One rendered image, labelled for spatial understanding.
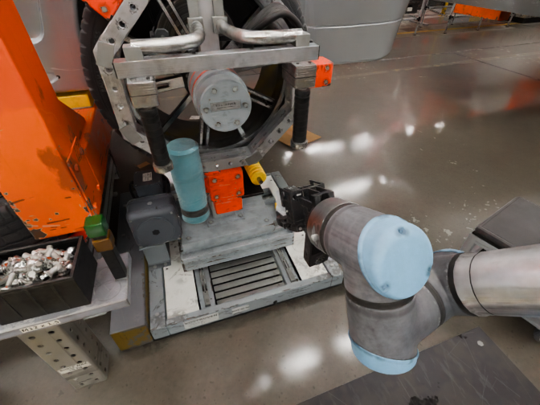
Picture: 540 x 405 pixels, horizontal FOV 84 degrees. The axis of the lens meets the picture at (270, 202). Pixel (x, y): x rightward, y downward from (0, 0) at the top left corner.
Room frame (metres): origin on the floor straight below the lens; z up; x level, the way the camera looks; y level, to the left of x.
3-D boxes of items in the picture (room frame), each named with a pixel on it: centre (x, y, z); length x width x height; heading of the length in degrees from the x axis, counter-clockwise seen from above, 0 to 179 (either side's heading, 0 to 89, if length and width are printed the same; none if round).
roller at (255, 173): (1.00, 0.08, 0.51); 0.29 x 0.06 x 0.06; 18
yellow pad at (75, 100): (1.15, 0.76, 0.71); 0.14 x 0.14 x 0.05; 18
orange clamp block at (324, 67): (0.97, -0.14, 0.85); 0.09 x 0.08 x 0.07; 108
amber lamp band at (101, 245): (0.51, 0.41, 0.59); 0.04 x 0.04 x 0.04; 18
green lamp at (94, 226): (0.51, 0.41, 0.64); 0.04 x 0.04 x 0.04; 18
